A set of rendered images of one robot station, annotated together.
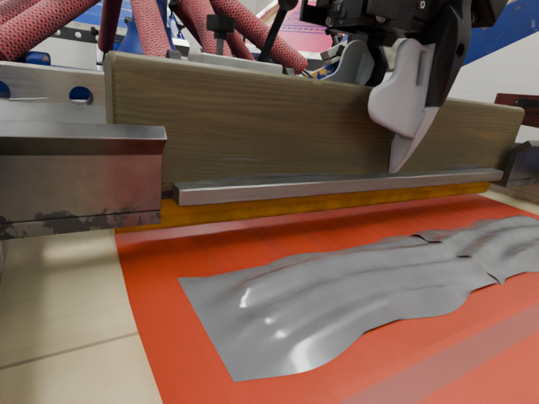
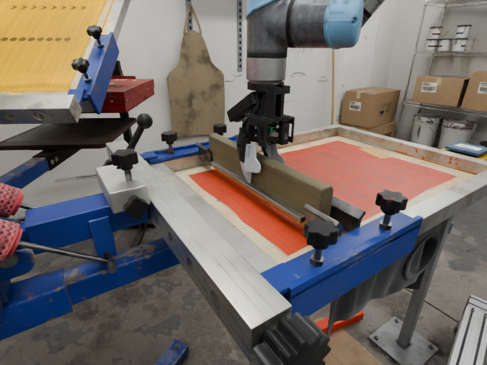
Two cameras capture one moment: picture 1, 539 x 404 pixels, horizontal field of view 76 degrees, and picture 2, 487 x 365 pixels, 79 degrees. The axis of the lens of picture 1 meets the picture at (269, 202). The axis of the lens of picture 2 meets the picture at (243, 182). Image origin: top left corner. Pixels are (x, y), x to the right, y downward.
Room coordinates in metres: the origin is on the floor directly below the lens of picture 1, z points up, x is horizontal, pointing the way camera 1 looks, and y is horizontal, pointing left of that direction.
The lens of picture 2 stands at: (0.32, 0.53, 1.27)
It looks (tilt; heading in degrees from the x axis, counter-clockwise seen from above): 25 degrees down; 270
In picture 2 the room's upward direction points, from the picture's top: straight up
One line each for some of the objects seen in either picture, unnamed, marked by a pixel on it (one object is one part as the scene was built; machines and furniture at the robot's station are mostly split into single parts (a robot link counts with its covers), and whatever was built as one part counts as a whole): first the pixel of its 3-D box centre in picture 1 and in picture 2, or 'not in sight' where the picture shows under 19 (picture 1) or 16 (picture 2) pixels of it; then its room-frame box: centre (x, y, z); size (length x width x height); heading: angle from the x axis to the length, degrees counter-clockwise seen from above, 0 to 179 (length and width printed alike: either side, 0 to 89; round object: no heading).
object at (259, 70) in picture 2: not in sight; (267, 70); (0.27, -0.07, 1.23); 0.08 x 0.08 x 0.05
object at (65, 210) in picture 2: not in sight; (91, 216); (0.58, 0.10, 1.02); 0.17 x 0.06 x 0.05; 33
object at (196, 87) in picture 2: not in sight; (196, 74); (0.71, -2.14, 1.06); 0.53 x 0.07 x 1.05; 33
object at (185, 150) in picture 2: not in sight; (197, 156); (0.46, -0.31, 0.97); 0.30 x 0.05 x 0.07; 33
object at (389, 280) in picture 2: not in sight; (383, 254); (-0.04, -0.08, 0.79); 0.46 x 0.09 x 0.33; 33
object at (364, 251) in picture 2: not in sight; (351, 256); (0.15, 0.16, 0.97); 0.30 x 0.05 x 0.07; 33
